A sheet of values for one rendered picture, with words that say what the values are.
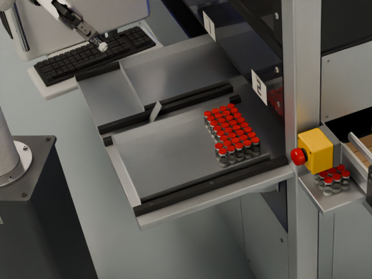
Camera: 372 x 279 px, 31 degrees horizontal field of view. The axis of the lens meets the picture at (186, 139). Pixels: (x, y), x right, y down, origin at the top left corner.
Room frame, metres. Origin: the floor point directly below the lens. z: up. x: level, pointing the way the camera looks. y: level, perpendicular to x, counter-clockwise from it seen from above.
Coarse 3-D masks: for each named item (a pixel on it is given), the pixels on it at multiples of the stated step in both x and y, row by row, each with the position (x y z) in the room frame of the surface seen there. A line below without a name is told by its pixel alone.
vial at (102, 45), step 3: (96, 36) 1.37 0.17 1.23; (90, 39) 1.36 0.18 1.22; (93, 39) 1.36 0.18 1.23; (96, 39) 1.36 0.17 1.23; (99, 39) 1.36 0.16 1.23; (93, 42) 1.36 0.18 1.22; (96, 42) 1.35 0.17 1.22; (99, 42) 1.35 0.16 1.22; (102, 42) 1.35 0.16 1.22; (96, 45) 1.35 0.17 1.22; (99, 45) 1.35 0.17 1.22; (102, 45) 1.34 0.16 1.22; (105, 45) 1.34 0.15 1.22; (99, 48) 1.34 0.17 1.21; (102, 48) 1.34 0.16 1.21; (105, 48) 1.35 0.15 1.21; (102, 51) 1.34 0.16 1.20
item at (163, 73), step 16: (160, 48) 1.77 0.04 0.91; (176, 48) 1.79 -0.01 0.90; (192, 48) 1.80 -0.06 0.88; (208, 48) 1.78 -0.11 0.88; (128, 64) 1.75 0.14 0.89; (144, 64) 1.75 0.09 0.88; (160, 64) 1.73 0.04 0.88; (176, 64) 1.72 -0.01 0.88; (192, 64) 1.71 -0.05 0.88; (208, 64) 1.69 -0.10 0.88; (224, 64) 1.68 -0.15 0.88; (128, 80) 1.64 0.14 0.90; (144, 80) 1.66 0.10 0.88; (160, 80) 1.65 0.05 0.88; (176, 80) 1.64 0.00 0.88; (192, 80) 1.62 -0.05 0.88; (208, 80) 1.61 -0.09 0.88; (224, 80) 1.55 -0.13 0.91; (240, 80) 1.56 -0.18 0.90; (144, 96) 1.58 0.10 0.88; (160, 96) 1.57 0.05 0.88; (176, 96) 1.52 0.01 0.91
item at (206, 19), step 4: (204, 16) 1.71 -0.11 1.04; (204, 20) 1.72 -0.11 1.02; (208, 20) 1.68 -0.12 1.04; (204, 24) 1.72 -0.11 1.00; (208, 24) 1.69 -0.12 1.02; (212, 24) 1.65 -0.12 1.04; (208, 28) 1.69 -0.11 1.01; (212, 28) 1.66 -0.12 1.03; (208, 32) 1.69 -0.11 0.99; (212, 32) 1.66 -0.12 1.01; (212, 36) 1.66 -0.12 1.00
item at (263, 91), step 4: (252, 72) 1.39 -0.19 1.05; (252, 76) 1.39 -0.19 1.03; (256, 76) 1.36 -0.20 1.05; (252, 80) 1.39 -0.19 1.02; (256, 80) 1.37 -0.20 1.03; (260, 80) 1.34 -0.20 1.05; (252, 84) 1.39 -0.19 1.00; (256, 84) 1.37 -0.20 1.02; (264, 84) 1.32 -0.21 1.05; (256, 88) 1.37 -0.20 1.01; (264, 88) 1.32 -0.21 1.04; (256, 92) 1.37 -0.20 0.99; (260, 92) 1.35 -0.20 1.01; (264, 92) 1.32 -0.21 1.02; (260, 96) 1.35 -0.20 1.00; (264, 96) 1.32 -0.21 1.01; (264, 100) 1.33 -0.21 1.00
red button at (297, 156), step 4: (296, 148) 1.11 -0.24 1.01; (300, 148) 1.11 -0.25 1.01; (292, 152) 1.11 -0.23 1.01; (296, 152) 1.10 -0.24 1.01; (300, 152) 1.10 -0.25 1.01; (292, 156) 1.10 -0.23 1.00; (296, 156) 1.09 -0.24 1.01; (300, 156) 1.09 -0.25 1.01; (292, 160) 1.10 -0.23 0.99; (296, 160) 1.09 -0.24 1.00; (300, 160) 1.09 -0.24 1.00; (304, 160) 1.09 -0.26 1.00; (296, 164) 1.09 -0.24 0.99; (300, 164) 1.09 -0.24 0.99
